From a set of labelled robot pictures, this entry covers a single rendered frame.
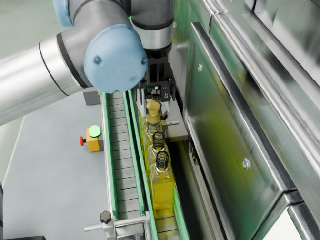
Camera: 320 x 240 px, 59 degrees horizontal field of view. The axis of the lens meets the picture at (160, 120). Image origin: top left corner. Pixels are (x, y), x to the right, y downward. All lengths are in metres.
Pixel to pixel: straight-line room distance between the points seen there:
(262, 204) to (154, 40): 0.32
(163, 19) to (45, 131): 0.91
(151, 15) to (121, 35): 0.16
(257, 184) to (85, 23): 0.36
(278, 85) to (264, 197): 0.17
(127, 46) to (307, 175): 0.26
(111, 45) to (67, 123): 1.00
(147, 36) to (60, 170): 0.76
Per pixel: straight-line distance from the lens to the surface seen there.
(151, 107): 0.68
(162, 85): 0.55
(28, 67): 0.36
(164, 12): 0.48
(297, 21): 0.43
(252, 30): 0.50
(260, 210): 0.50
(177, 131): 1.03
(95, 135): 1.10
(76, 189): 1.08
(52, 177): 1.14
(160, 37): 0.50
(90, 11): 0.38
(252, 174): 0.51
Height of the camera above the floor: 1.66
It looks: 47 degrees down
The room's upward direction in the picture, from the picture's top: straight up
